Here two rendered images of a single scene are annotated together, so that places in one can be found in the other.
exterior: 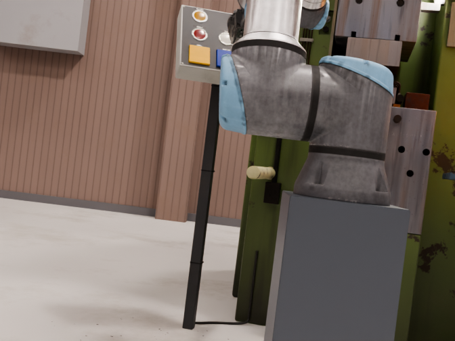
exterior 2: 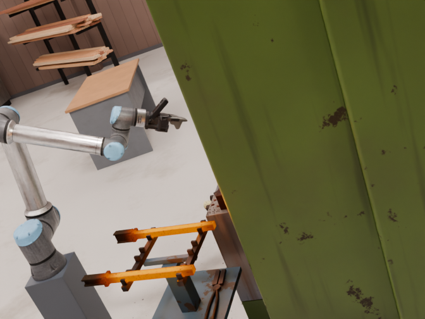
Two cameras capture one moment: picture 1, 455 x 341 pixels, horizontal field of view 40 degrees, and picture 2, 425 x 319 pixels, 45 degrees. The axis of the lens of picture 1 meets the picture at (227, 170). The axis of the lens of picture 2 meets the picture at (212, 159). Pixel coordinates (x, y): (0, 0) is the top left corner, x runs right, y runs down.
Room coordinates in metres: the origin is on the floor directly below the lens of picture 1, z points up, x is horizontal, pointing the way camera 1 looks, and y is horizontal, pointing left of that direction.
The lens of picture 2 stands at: (2.66, -2.42, 1.89)
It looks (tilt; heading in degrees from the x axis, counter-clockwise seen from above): 23 degrees down; 100
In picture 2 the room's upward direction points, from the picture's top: 21 degrees counter-clockwise
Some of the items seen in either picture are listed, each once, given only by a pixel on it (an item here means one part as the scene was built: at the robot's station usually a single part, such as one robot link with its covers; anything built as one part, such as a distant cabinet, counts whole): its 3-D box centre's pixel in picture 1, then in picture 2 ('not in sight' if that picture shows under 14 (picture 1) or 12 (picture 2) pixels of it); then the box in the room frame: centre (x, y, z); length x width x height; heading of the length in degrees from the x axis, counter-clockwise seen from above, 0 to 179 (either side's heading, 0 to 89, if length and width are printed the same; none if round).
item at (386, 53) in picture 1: (372, 61); not in sight; (2.57, -0.53, 1.12); 0.42 x 0.20 x 0.10; 169
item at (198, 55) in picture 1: (199, 55); not in sight; (2.25, 0.15, 1.01); 0.07 x 0.05 x 0.07; 104
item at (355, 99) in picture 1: (347, 105); (33, 239); (1.26, -0.22, 0.79); 0.17 x 0.15 x 0.18; 92
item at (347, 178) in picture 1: (343, 174); (45, 261); (1.26, -0.23, 0.65); 0.19 x 0.19 x 0.10
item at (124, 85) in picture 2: not in sight; (118, 111); (0.87, 3.17, 0.36); 1.35 x 0.70 x 0.72; 94
